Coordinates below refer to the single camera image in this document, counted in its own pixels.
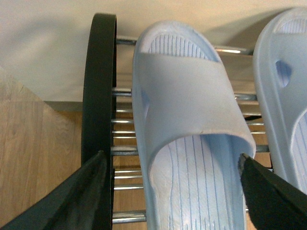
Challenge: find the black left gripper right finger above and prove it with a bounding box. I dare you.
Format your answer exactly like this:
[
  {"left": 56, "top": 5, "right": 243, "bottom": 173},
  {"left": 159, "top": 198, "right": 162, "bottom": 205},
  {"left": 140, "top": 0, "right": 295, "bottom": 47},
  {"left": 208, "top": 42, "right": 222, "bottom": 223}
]
[{"left": 238, "top": 153, "right": 307, "bottom": 230}]

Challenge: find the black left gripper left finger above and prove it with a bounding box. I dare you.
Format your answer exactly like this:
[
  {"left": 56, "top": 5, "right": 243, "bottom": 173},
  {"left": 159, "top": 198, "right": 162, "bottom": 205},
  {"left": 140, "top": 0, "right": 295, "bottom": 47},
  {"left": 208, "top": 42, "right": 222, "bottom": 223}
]
[{"left": 2, "top": 151, "right": 107, "bottom": 230}]

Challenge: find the white slipper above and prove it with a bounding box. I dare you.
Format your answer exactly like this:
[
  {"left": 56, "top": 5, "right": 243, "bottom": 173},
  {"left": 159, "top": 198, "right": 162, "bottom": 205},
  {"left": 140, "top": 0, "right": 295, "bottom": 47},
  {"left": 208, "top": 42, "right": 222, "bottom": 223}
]
[
  {"left": 253, "top": 8, "right": 307, "bottom": 192},
  {"left": 132, "top": 21, "right": 256, "bottom": 230}
]

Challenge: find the black metal shoe rack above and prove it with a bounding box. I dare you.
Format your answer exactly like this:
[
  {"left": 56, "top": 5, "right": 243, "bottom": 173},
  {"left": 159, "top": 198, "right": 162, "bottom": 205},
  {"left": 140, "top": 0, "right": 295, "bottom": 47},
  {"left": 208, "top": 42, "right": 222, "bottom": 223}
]
[{"left": 81, "top": 13, "right": 274, "bottom": 230}]

